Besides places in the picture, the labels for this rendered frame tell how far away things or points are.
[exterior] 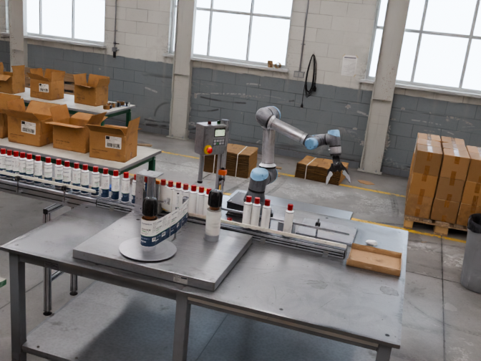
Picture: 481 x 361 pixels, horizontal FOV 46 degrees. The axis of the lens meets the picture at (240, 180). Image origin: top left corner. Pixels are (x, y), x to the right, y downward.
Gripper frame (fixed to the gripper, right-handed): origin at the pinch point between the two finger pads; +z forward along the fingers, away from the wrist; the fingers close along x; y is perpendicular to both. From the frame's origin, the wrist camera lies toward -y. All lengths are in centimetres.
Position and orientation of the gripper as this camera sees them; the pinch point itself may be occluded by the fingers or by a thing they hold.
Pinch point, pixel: (338, 184)
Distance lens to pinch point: 366.7
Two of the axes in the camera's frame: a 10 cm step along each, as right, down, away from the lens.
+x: -9.9, 0.9, 1.1
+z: 0.9, 10.0, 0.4
